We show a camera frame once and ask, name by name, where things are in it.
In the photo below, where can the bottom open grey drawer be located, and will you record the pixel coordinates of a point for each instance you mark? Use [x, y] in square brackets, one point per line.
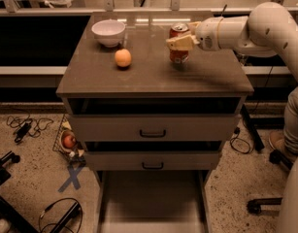
[152, 202]

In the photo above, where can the top grey drawer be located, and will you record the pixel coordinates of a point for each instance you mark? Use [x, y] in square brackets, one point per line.
[154, 127]

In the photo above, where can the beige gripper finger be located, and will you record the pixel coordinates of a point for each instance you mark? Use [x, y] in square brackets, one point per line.
[192, 27]
[182, 43]

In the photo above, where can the orange fruit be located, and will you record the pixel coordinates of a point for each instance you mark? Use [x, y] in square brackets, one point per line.
[123, 58]

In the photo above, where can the middle grey drawer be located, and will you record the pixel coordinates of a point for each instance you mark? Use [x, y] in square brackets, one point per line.
[115, 156]

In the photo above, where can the wire basket on floor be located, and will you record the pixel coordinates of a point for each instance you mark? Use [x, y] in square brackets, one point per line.
[74, 155]

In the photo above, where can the blue tape cross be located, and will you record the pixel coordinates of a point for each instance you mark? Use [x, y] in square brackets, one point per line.
[73, 177]

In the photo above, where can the red apple in basket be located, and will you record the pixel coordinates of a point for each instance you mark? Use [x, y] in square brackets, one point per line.
[69, 142]

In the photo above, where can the person leg and shoe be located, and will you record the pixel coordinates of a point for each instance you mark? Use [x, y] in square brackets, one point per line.
[286, 141]

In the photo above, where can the white ceramic bowl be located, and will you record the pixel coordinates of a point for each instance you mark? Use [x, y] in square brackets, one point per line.
[109, 33]

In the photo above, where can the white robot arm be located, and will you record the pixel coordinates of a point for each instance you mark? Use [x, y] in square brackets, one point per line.
[268, 30]

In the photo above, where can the grey drawer cabinet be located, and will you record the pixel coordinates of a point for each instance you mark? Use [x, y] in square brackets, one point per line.
[209, 82]

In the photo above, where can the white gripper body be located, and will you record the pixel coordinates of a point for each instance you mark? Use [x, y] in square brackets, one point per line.
[207, 33]

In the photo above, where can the black chair base leg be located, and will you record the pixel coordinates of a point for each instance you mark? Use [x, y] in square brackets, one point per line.
[254, 206]

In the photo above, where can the red coke can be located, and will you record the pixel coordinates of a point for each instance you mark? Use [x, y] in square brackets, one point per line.
[178, 56]

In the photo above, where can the black stand leg left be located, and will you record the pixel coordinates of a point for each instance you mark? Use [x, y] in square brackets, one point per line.
[7, 209]

